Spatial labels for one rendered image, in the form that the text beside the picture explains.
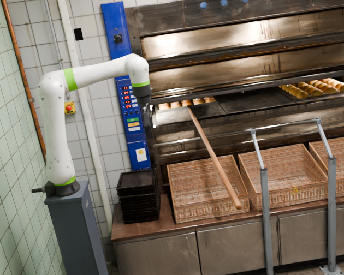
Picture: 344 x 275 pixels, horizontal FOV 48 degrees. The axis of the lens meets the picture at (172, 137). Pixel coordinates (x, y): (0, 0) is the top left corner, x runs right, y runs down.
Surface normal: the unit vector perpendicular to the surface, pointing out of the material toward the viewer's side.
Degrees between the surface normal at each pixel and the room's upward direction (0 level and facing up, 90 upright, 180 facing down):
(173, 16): 92
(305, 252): 87
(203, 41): 70
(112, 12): 90
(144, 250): 90
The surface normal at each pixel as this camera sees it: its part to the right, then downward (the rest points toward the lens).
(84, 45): 0.08, 0.32
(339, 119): 0.03, -0.01
